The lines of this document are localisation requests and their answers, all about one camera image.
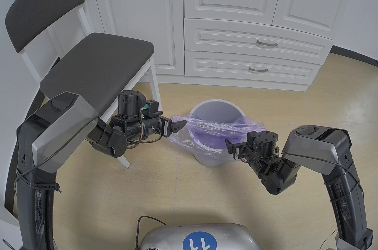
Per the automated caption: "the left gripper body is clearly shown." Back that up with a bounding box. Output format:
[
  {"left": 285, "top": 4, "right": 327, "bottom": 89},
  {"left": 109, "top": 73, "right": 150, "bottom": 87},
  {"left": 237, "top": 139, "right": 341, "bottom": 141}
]
[{"left": 141, "top": 116, "right": 172, "bottom": 138}]

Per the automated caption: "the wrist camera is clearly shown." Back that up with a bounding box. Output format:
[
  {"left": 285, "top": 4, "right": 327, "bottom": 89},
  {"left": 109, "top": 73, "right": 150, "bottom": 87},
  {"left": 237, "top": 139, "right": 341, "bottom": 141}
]
[
  {"left": 246, "top": 131, "right": 258, "bottom": 147},
  {"left": 143, "top": 99, "right": 163, "bottom": 119}
]

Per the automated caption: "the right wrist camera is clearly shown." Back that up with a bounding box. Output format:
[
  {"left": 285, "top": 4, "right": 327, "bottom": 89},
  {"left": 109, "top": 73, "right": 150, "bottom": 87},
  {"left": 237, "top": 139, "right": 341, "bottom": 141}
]
[{"left": 246, "top": 131, "right": 258, "bottom": 147}]

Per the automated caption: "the black cable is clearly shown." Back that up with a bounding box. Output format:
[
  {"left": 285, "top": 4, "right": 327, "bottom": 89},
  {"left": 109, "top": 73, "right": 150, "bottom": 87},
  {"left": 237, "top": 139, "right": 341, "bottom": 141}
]
[{"left": 135, "top": 216, "right": 167, "bottom": 250}]

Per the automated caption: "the white trash bin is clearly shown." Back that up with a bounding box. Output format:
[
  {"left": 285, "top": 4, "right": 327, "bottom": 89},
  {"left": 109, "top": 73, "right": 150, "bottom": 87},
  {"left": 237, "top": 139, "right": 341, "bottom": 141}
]
[{"left": 189, "top": 99, "right": 246, "bottom": 167}]

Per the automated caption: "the purple plastic bag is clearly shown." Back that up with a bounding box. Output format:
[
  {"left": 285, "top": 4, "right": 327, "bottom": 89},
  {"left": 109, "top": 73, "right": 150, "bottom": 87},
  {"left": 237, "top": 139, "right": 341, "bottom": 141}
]
[{"left": 167, "top": 114, "right": 266, "bottom": 155}]

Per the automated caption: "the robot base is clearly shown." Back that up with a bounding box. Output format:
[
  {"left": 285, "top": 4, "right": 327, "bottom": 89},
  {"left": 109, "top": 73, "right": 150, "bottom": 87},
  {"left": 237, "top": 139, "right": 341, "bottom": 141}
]
[{"left": 139, "top": 224, "right": 265, "bottom": 250}]

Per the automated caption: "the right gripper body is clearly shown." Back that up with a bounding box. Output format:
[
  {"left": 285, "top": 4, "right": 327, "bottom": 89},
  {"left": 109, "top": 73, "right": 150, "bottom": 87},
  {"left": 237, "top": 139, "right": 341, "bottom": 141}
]
[{"left": 232, "top": 142, "right": 251, "bottom": 164}]

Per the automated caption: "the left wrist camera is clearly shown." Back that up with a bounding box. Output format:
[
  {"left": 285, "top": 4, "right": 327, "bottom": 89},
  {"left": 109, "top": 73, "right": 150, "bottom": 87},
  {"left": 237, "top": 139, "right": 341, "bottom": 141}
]
[{"left": 143, "top": 99, "right": 163, "bottom": 119}]

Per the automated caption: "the white chair dark grey seat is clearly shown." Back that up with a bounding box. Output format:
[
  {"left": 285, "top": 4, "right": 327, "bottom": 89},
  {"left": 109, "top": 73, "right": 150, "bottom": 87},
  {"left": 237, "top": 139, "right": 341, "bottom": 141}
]
[{"left": 5, "top": 0, "right": 162, "bottom": 169}]

